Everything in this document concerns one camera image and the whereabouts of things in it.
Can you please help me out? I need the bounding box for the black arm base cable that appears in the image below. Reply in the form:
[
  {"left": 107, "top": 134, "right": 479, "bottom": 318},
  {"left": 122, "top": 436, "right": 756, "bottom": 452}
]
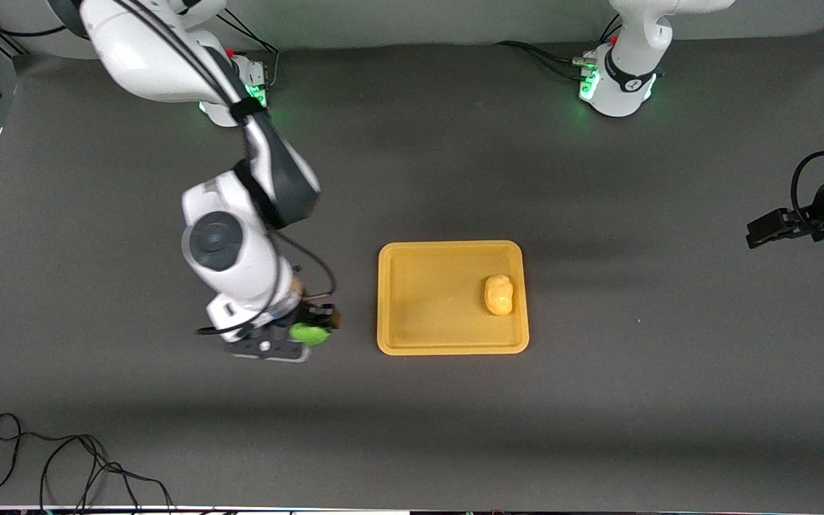
[
  {"left": 495, "top": 40, "right": 599, "bottom": 81},
  {"left": 215, "top": 11, "right": 281, "bottom": 94}
]

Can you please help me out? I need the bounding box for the green apple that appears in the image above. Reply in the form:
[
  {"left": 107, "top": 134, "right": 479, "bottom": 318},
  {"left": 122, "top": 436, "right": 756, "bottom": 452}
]
[{"left": 290, "top": 322, "right": 333, "bottom": 347}]

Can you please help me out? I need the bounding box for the loose black cable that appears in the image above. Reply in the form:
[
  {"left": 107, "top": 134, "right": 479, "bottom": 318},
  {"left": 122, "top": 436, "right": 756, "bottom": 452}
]
[{"left": 0, "top": 413, "right": 175, "bottom": 513}]

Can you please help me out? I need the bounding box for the yellow potato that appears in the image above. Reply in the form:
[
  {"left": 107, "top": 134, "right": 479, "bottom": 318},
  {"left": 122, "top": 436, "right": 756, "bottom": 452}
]
[{"left": 484, "top": 274, "right": 515, "bottom": 316}]

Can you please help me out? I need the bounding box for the black left arm base cable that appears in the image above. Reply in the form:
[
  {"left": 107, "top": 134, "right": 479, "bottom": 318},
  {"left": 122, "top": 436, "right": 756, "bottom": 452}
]
[{"left": 495, "top": 40, "right": 599, "bottom": 81}]

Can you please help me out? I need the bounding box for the black right arm base cable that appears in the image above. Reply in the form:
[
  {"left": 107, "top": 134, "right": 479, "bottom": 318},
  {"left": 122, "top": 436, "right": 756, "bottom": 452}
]
[{"left": 215, "top": 11, "right": 281, "bottom": 94}]

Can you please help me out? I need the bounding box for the dark grey table mat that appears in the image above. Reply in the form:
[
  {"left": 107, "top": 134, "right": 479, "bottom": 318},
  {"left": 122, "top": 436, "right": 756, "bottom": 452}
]
[{"left": 0, "top": 27, "right": 824, "bottom": 511}]

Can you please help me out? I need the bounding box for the yellow plastic tray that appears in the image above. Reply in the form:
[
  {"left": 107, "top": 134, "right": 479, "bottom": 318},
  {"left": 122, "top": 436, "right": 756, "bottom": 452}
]
[{"left": 376, "top": 240, "right": 531, "bottom": 356}]

